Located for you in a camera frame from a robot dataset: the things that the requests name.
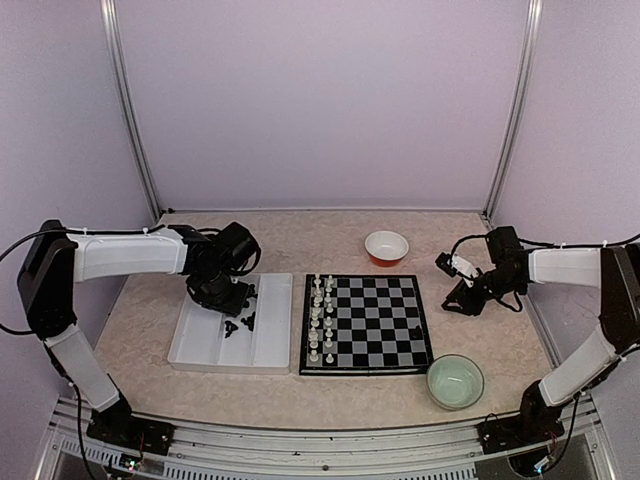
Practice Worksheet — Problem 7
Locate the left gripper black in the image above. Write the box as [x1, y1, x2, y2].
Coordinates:
[193, 267, 250, 317]

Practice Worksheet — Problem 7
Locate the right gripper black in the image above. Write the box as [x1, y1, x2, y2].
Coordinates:
[443, 267, 526, 316]

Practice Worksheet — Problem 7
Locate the white plastic compartment tray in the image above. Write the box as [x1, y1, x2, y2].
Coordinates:
[167, 273, 293, 375]

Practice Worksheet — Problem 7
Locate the black white chessboard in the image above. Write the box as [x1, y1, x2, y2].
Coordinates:
[299, 274, 434, 376]

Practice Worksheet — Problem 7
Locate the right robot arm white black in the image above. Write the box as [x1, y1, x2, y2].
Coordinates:
[435, 226, 639, 444]

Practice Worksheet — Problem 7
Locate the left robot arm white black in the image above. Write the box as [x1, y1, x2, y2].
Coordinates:
[2, 219, 261, 445]

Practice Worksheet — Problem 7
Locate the black chess pieces heap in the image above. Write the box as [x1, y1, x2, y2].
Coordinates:
[223, 312, 256, 338]

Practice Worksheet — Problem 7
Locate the green glass bowl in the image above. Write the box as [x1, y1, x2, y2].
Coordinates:
[426, 354, 485, 411]

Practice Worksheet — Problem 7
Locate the red white bowl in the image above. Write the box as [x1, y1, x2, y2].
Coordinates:
[364, 230, 409, 267]

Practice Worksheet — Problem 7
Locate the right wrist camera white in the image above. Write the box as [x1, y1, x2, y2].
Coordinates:
[435, 252, 480, 281]

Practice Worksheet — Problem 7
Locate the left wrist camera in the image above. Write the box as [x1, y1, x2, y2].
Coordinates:
[215, 222, 261, 270]

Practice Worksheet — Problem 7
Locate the left aluminium frame post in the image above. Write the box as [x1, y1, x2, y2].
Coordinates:
[100, 0, 163, 220]

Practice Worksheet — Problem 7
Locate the aluminium frame post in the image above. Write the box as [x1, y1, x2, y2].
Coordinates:
[482, 0, 544, 224]
[100, 0, 163, 220]

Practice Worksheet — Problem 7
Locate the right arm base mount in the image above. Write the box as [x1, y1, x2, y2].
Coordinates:
[476, 408, 565, 454]

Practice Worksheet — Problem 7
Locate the front aluminium rail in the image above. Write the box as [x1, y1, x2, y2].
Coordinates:
[34, 394, 616, 480]

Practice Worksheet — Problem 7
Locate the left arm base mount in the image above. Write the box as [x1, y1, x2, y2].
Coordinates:
[87, 410, 175, 456]

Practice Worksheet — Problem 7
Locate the right aluminium frame post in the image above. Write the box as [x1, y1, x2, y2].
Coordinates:
[482, 0, 544, 224]

